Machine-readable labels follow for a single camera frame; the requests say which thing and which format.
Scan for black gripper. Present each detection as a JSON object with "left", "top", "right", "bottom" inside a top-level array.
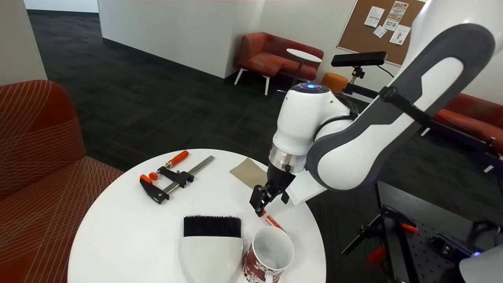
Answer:
[{"left": 249, "top": 165, "right": 298, "bottom": 218}]

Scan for red and white marker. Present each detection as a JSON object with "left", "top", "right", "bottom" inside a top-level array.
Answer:
[{"left": 260, "top": 209, "right": 288, "bottom": 233}]

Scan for red and white mug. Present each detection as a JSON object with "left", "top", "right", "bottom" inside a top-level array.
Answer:
[{"left": 241, "top": 225, "right": 298, "bottom": 283}]

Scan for brown paper sheet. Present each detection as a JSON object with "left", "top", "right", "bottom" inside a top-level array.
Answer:
[{"left": 229, "top": 157, "right": 271, "bottom": 190}]

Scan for white dustpan brush black bristles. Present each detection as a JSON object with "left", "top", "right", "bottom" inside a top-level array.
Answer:
[{"left": 177, "top": 214, "right": 247, "bottom": 283}]

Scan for black orange spring clamp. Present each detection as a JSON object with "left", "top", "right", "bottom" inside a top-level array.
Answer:
[
  {"left": 365, "top": 244, "right": 390, "bottom": 267},
  {"left": 342, "top": 207, "right": 422, "bottom": 258}
]

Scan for white round table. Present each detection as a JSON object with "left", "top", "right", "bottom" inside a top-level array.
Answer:
[{"left": 67, "top": 148, "right": 329, "bottom": 283}]

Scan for orange stool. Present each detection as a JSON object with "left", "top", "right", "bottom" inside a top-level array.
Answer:
[{"left": 320, "top": 71, "right": 351, "bottom": 96}]

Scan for red lounge sofa white legs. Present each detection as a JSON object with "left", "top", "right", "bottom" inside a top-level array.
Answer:
[{"left": 233, "top": 31, "right": 326, "bottom": 97}]

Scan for small white side table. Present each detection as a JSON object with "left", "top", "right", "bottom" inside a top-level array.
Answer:
[{"left": 285, "top": 47, "right": 324, "bottom": 89}]

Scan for black perforated breadboard table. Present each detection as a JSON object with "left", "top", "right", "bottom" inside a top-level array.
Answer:
[{"left": 375, "top": 179, "right": 503, "bottom": 283}]

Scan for cork pinboard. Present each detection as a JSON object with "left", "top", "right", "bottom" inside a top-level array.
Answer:
[{"left": 339, "top": 0, "right": 428, "bottom": 66}]

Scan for white pinned paper sheet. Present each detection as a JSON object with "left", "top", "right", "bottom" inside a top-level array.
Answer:
[
  {"left": 389, "top": 23, "right": 412, "bottom": 47},
  {"left": 364, "top": 5, "right": 387, "bottom": 30}
]

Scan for orange sofa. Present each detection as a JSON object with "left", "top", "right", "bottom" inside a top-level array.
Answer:
[{"left": 0, "top": 78, "right": 126, "bottom": 283}]

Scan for red bench sofa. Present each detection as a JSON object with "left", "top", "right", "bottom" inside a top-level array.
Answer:
[{"left": 419, "top": 91, "right": 503, "bottom": 154}]

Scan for pinned paper with red print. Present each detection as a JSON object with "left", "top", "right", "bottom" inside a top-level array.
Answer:
[{"left": 383, "top": 0, "right": 411, "bottom": 33}]

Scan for large orange-handled bar clamp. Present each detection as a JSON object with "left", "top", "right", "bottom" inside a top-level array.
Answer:
[{"left": 156, "top": 149, "right": 218, "bottom": 192}]

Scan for small orange-handled bar clamp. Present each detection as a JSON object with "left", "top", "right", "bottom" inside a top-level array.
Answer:
[{"left": 137, "top": 170, "right": 183, "bottom": 206}]

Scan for black stereo camera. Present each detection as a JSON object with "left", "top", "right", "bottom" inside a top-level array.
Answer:
[{"left": 331, "top": 49, "right": 389, "bottom": 86}]

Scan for black camera rig bar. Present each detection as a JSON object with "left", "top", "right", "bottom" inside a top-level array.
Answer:
[{"left": 345, "top": 82, "right": 503, "bottom": 174}]

